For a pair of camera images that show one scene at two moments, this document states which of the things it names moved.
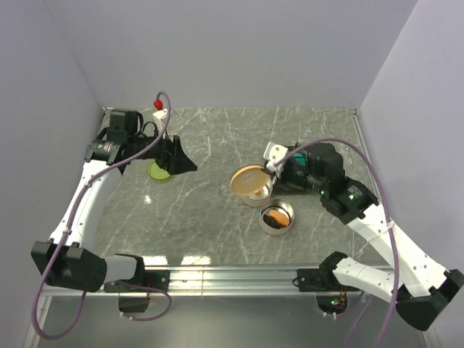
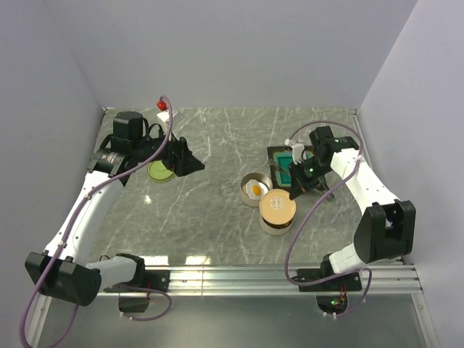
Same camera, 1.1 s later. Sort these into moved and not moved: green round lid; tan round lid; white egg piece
Moved: tan round lid
Not moved: green round lid; white egg piece
